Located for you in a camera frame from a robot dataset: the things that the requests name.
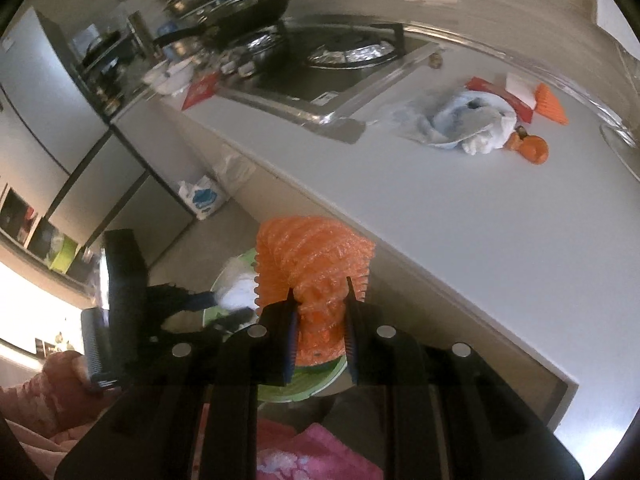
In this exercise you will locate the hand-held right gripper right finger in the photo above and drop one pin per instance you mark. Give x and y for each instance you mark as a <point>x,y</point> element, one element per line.
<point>350,345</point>

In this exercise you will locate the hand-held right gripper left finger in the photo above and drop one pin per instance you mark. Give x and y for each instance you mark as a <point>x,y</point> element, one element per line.
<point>289,345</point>

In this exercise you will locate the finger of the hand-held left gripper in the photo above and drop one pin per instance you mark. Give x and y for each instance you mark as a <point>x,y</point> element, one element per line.
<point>197,301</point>
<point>220,325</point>

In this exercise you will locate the green plastic basket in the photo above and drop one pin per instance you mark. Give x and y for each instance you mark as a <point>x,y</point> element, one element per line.
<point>300,391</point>

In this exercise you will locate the white blue cloth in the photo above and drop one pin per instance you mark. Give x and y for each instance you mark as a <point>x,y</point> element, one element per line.
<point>450,120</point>

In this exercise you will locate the red snack wrapper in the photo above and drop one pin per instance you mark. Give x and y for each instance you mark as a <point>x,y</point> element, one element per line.
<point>520,105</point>

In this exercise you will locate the white card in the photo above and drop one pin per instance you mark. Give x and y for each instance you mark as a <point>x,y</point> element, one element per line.
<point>520,87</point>

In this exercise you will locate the person's left hand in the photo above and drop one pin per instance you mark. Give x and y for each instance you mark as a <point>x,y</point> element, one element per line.
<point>70,375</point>

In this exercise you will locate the shelf with items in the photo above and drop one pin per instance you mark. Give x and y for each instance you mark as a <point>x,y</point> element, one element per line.
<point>45,245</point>

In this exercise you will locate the white blue printed bag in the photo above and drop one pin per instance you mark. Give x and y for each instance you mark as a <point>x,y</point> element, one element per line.
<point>202,197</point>

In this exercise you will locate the pink patterned clothing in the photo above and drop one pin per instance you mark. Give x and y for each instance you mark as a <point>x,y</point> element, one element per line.
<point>310,455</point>

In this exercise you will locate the red flat packet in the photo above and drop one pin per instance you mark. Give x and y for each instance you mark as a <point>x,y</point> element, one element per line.
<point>200,91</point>

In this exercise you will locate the grey refrigerator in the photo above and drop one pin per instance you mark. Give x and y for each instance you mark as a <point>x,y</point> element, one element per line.
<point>45,95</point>

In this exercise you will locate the white bowl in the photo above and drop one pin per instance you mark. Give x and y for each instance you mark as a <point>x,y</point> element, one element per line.
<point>167,77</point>

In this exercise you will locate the metal kitchen rack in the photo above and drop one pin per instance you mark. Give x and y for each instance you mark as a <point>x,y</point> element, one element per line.
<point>105,70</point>

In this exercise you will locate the steel gas stove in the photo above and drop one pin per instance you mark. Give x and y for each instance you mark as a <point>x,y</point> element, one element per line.
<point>300,85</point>

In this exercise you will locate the foil burner cover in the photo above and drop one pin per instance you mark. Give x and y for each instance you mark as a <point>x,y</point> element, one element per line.
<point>350,54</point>

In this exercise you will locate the black frying pan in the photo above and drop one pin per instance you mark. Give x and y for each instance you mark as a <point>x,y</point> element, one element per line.
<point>250,10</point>

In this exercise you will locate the small brown knob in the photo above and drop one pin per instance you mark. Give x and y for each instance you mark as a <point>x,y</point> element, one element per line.
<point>436,61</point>

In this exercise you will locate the orange ribbed plastic piece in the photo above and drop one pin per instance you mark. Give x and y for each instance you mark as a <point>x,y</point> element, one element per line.
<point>550,105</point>

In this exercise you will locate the clear glass bowl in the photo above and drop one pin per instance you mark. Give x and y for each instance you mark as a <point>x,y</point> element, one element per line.
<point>622,135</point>

